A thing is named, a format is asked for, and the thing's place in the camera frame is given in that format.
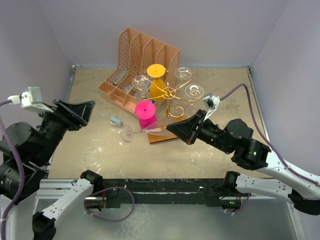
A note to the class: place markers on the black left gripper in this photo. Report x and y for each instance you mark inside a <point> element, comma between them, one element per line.
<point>75,115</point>

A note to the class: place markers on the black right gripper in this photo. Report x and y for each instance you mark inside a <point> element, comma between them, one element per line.
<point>185,129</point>

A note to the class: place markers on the gold wire wine glass rack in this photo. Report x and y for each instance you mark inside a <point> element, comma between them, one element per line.
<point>177,102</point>

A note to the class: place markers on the clear flute wine glass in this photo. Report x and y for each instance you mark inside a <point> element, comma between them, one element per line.
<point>193,92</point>

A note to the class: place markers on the pink plastic goblet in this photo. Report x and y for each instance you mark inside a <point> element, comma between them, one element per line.
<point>146,113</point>

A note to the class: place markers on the yellow plastic goblet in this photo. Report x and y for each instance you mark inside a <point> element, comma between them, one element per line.
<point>156,72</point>

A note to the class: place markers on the clear round wine glass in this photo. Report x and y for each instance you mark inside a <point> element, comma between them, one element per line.
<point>182,74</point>

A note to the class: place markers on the clear tall wine glass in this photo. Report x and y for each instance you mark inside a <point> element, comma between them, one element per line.
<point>142,85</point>

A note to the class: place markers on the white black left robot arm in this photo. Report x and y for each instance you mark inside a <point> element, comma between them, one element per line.
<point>26,150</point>

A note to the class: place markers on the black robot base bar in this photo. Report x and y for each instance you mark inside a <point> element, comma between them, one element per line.
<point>203,191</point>

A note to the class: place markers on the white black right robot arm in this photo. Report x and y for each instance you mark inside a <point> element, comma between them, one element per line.
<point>287,181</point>

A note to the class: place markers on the light blue stapler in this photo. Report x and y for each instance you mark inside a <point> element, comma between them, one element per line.
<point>116,121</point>

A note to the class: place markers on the orange plastic file organizer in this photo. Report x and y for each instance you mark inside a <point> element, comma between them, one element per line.
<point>136,52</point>

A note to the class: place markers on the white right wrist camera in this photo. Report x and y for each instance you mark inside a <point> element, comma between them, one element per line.
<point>212,103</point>

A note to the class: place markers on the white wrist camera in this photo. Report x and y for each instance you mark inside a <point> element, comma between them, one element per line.
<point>30,100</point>
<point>212,103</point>

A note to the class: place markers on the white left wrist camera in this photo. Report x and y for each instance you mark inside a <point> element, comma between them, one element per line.
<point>30,100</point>

